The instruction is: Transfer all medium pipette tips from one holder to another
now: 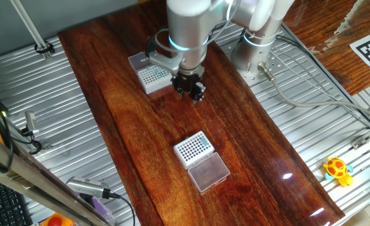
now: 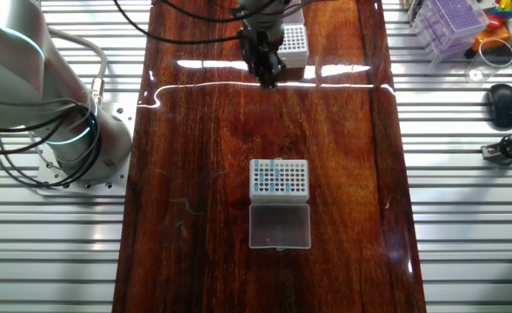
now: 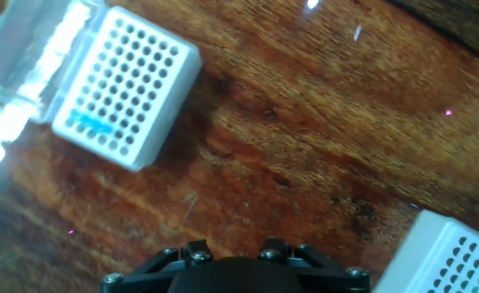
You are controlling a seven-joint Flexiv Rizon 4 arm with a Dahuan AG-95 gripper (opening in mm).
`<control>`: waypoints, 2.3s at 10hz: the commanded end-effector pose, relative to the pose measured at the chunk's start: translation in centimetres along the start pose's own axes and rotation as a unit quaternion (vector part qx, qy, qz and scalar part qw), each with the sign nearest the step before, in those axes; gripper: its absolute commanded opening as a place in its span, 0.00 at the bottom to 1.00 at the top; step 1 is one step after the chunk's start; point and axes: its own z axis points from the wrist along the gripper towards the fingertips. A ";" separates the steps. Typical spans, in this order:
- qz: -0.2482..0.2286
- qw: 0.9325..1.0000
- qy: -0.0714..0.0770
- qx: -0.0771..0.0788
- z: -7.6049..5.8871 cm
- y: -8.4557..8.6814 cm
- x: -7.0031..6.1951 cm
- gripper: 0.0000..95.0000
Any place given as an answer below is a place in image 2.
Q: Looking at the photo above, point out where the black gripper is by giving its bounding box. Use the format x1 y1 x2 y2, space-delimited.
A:
237 26 288 90

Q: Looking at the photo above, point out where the purple pipette tip box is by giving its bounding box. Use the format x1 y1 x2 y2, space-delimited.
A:
409 0 490 66

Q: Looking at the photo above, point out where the white tip rack clear lid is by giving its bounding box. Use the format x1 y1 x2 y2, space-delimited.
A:
276 0 310 70
248 158 313 252

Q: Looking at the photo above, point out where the dark red wooden board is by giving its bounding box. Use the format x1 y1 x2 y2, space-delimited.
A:
111 0 428 313

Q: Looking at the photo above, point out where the clear plastic cup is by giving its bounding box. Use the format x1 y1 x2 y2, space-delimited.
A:
463 37 512 84

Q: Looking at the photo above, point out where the orange toy with red knob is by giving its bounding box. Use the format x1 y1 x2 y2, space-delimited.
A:
463 0 512 60

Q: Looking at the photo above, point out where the black computer mouse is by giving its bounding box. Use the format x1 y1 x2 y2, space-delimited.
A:
486 83 512 130

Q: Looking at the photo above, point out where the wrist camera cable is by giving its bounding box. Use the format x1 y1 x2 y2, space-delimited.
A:
112 0 339 45

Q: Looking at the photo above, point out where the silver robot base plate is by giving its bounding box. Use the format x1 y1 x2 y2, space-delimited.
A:
36 102 138 196

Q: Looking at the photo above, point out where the grey cable with metal connector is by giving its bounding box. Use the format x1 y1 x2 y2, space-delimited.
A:
46 26 109 106

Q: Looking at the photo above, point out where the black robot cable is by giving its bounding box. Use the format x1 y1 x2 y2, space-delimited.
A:
0 97 103 190

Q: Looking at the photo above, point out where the side camera mount arm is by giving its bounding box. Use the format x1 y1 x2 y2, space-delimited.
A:
481 128 512 169

